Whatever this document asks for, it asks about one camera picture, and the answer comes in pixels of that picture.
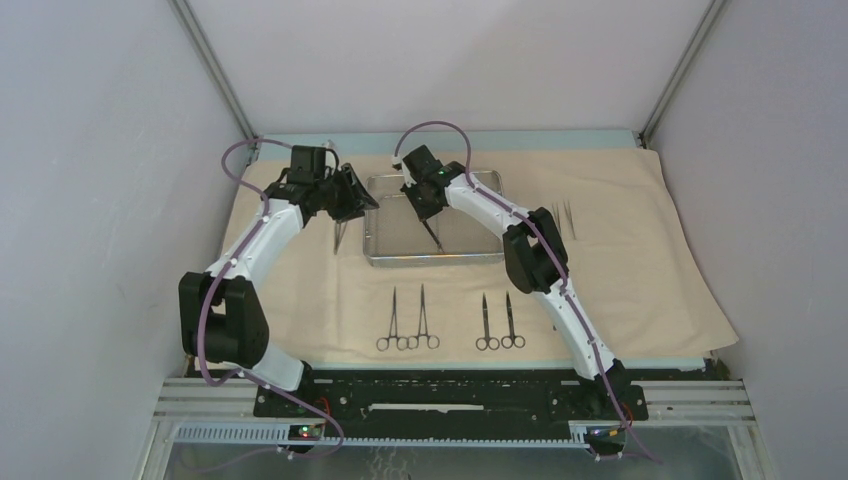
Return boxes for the metal surgical forceps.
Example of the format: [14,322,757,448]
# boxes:
[563,200,579,240]

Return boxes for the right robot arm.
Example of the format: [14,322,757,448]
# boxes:
[392,146,630,418]

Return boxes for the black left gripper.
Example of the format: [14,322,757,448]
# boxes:
[314,164,378,224]

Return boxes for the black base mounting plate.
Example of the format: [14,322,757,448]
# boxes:
[292,366,649,422]

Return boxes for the thin metal needle tweezers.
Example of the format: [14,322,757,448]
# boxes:
[551,202,573,239]

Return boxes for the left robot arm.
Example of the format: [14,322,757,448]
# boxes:
[178,145,379,417]

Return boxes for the metal hemostat clamp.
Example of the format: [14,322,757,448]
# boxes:
[375,288,410,352]
[407,284,441,350]

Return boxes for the aluminium frame rail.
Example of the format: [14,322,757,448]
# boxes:
[154,378,756,448]

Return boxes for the metal surgical instrument tray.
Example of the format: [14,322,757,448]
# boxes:
[363,174,503,268]

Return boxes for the metal surgical scissors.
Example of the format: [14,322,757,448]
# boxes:
[501,292,526,349]

